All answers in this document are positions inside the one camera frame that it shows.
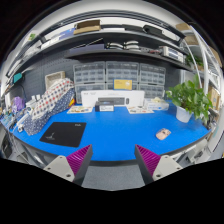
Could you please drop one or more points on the long white keyboard box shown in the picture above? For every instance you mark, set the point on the long white keyboard box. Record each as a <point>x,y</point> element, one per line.
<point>118,97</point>

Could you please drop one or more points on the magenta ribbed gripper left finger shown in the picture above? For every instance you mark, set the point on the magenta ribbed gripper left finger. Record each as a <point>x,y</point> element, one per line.
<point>72,168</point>

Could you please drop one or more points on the right illustrated card sheet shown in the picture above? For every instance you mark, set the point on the right illustrated card sheet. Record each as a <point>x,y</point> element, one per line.
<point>139,110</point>

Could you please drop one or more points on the yellow card box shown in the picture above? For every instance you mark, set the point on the yellow card box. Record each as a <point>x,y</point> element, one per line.
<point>122,84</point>

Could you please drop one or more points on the white metal rack at right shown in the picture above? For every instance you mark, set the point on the white metal rack at right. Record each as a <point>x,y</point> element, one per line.
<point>205,61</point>

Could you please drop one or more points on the cardboard box on top shelf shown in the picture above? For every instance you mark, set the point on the cardboard box on top shelf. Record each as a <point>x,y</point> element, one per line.
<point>87,26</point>

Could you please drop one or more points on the purple object at left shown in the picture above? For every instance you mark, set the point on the purple object at left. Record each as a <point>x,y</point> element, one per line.
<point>18,104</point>

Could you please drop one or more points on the dark metal shelf unit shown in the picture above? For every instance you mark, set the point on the dark metal shelf unit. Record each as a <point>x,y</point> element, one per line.
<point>107,33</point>

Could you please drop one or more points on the black mouse pad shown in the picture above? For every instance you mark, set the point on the black mouse pad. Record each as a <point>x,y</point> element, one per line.
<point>67,134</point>

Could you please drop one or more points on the white framed tray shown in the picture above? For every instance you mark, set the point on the white framed tray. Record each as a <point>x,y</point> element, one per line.
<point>50,79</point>

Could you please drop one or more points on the white device on right shelf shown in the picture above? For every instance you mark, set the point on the white device on right shelf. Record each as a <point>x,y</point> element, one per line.
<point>172,53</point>

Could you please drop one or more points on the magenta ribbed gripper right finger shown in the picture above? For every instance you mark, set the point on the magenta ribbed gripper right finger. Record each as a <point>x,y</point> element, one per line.
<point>152,166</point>

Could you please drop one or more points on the right grey drawer organizer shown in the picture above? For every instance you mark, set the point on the right grey drawer organizer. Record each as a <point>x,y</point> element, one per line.
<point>152,80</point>

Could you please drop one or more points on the small black white box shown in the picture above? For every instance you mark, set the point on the small black white box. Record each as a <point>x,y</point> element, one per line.
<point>104,106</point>

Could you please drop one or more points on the black device on top shelf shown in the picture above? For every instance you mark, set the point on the black device on top shelf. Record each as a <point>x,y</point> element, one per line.
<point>152,30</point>

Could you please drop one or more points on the white box with blue print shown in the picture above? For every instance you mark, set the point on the white box with blue print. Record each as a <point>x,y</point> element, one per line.
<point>156,104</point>

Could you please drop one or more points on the illustrated card sheet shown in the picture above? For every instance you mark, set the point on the illustrated card sheet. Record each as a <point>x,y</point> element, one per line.
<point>139,110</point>
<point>79,109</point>

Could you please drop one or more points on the grey drawer organizer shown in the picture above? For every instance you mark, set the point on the grey drawer organizer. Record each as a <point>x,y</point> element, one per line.
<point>152,80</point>
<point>122,70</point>
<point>88,76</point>

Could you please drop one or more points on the left grey drawer organizer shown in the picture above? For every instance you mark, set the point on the left grey drawer organizer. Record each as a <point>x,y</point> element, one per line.
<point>88,76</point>

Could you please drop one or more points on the patterned fabric bundle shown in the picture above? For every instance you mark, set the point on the patterned fabric bundle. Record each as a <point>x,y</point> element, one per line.
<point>55,100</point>

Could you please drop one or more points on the left illustrated card sheet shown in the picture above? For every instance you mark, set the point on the left illustrated card sheet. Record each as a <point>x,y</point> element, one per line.
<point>79,109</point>

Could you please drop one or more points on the middle grey drawer organizer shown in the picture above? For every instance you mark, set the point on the middle grey drawer organizer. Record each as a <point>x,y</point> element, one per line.
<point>122,70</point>

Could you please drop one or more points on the green potted plant white pot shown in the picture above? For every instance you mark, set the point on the green potted plant white pot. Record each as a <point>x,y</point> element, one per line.
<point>190,100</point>

